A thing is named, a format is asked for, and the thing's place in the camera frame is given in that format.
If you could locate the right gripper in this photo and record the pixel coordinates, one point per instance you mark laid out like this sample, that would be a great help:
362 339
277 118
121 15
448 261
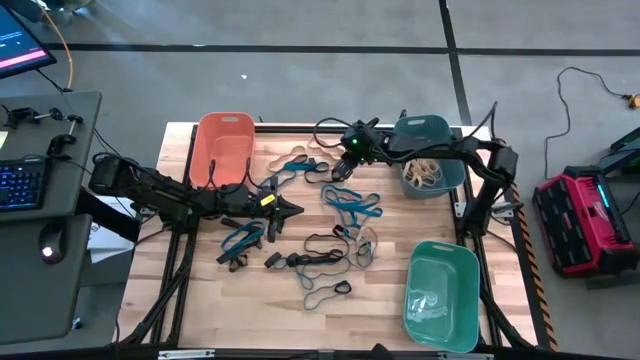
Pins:
354 157

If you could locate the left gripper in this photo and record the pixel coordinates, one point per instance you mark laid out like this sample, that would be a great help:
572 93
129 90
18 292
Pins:
257 205

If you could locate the wide blue rubber band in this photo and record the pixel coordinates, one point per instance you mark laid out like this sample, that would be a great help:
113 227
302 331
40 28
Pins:
345 200

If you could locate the cream rubber band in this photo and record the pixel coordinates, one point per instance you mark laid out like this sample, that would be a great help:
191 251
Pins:
320 141
411 176
295 147
431 172
365 264

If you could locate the black resistance band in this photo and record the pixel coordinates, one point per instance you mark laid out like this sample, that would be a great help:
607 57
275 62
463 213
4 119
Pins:
302 280

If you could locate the slate blue plastic basket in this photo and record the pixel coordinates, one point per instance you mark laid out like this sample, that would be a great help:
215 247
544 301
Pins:
452 180

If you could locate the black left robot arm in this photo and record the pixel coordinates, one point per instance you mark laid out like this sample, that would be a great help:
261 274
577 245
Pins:
150 187

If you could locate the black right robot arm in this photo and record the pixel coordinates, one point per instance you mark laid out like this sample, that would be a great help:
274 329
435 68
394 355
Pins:
490 165

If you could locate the orange plastic basket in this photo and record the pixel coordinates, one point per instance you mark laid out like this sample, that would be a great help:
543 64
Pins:
222 145

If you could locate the teal green plastic basket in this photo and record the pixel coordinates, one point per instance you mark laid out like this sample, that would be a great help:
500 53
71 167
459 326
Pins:
440 280

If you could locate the white paper sheet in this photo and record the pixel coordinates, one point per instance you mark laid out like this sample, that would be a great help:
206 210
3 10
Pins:
107 245

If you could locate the grey desk top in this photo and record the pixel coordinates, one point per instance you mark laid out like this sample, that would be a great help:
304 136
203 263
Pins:
75 175
30 300

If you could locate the yellow black hazard tape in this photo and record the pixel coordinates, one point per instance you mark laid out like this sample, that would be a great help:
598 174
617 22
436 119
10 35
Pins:
537 280

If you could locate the red black power station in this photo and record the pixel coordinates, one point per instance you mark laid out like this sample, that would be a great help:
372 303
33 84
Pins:
575 225

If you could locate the black computer mouse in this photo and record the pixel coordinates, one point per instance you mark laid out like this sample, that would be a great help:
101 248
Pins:
52 240

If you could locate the black metal clamp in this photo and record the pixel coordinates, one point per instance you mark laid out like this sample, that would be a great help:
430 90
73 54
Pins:
20 116
55 145

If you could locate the backlit black keyboard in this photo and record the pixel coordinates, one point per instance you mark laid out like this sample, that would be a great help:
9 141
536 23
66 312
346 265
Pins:
22 185

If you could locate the green black device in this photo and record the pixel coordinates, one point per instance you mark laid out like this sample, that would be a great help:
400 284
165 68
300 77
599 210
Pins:
627 150

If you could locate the yellow plug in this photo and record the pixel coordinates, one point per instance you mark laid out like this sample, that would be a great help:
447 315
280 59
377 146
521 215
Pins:
634 101

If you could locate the computer monitor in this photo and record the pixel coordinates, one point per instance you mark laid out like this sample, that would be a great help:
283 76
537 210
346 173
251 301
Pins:
20 45

